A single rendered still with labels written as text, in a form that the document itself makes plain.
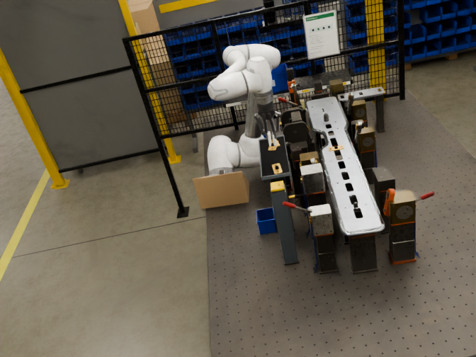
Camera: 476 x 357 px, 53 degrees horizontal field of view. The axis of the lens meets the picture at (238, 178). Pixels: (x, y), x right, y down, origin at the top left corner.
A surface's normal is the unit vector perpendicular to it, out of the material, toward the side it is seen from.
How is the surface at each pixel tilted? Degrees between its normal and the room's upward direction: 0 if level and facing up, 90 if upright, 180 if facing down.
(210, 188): 90
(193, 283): 0
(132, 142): 90
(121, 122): 90
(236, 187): 90
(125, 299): 0
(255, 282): 0
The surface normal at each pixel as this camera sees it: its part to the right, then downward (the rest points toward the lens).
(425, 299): -0.20, -0.82
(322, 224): 0.00, 0.55
